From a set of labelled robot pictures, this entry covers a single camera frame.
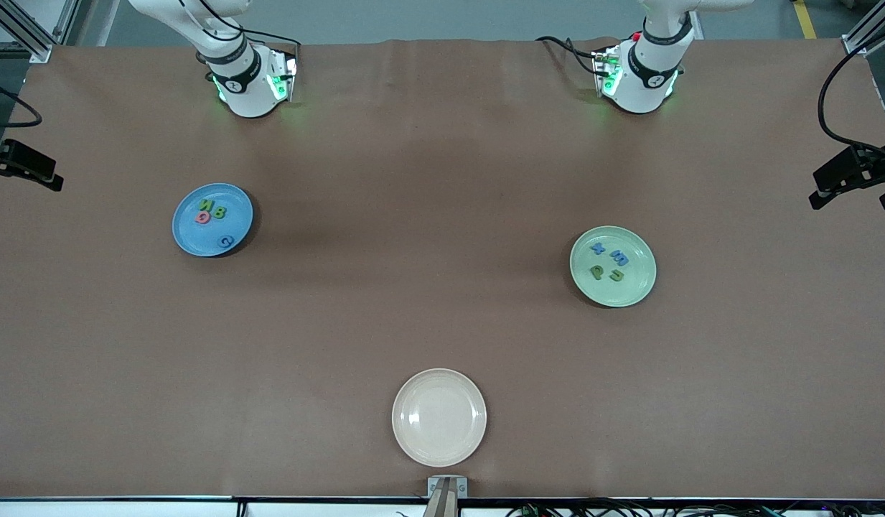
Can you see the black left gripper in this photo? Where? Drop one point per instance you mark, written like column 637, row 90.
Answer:
column 846, row 171

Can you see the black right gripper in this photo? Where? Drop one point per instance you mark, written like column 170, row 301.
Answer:
column 20, row 161

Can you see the red letter Q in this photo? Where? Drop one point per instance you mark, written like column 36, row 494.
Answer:
column 203, row 216

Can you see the blue letter m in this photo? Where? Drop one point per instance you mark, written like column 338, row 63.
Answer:
column 619, row 258

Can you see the green letter u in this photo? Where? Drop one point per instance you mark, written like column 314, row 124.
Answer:
column 616, row 274

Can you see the green letter p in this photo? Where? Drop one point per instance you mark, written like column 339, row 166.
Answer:
column 596, row 272

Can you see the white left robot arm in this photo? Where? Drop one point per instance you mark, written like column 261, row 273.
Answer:
column 639, row 86

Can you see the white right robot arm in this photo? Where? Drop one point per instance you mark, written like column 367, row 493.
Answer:
column 248, row 90

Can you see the blue plate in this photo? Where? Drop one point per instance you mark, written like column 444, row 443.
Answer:
column 198, row 237

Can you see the green plate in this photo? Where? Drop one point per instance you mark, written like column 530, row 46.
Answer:
column 629, row 291

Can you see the beige plate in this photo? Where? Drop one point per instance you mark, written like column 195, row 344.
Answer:
column 439, row 417

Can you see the brown table cover sheet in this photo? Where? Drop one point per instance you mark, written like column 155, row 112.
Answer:
column 126, row 359

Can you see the aluminium frame profile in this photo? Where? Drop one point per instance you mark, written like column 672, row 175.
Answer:
column 40, row 52
column 855, row 44

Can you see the white table edge rail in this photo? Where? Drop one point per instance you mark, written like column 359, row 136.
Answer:
column 126, row 508

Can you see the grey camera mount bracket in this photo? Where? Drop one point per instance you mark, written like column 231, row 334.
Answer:
column 446, row 495

